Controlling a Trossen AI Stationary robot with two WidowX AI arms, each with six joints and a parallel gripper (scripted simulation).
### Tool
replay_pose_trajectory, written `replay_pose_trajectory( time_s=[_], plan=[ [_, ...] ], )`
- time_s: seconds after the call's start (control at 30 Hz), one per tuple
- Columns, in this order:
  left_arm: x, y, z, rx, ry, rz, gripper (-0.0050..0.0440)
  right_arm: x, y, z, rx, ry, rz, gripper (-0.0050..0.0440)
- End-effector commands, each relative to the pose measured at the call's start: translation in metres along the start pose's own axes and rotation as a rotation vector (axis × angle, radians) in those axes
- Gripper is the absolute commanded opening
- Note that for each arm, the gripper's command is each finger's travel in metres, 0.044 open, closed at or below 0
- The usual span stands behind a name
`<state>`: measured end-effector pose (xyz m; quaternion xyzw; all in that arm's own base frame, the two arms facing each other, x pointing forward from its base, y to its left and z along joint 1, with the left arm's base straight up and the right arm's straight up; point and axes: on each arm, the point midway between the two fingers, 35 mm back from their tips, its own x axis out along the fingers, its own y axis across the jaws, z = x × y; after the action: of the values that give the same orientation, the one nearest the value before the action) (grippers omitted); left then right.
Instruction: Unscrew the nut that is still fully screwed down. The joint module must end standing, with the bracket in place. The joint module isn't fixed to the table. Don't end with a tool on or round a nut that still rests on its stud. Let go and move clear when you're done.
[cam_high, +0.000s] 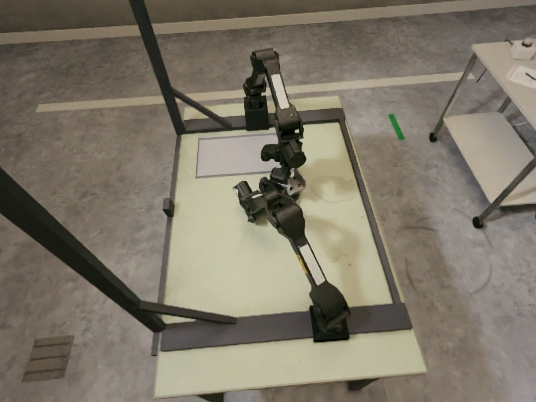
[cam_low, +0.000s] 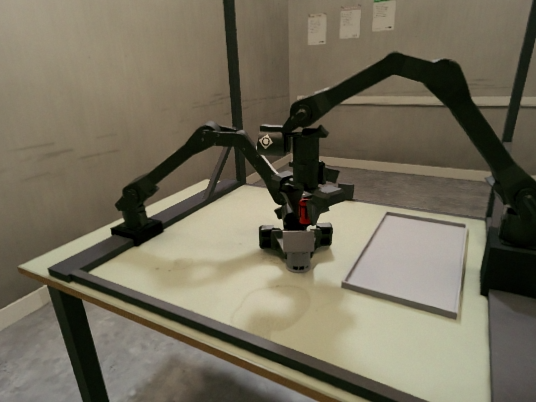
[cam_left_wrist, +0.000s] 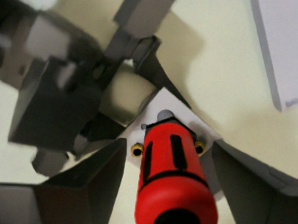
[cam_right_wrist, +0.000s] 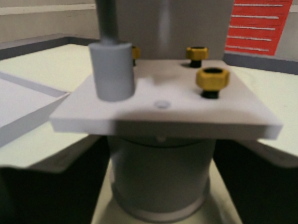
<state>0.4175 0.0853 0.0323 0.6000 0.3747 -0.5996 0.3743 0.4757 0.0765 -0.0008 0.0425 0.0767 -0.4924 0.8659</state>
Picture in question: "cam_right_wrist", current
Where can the grey metal bracket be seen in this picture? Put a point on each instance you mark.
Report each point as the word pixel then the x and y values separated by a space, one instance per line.
pixel 164 30

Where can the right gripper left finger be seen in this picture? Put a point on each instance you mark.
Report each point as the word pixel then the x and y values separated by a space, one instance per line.
pixel 65 191

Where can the grey cylinder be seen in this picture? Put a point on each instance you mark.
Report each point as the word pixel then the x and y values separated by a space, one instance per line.
pixel 160 180

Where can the red and black nut driver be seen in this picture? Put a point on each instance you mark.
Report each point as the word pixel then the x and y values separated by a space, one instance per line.
pixel 111 59

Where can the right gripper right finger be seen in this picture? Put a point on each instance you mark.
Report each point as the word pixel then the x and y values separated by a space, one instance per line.
pixel 261 180

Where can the grey shallow rectangular tray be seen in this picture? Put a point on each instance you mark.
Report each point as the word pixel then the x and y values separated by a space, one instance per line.
pixel 20 95

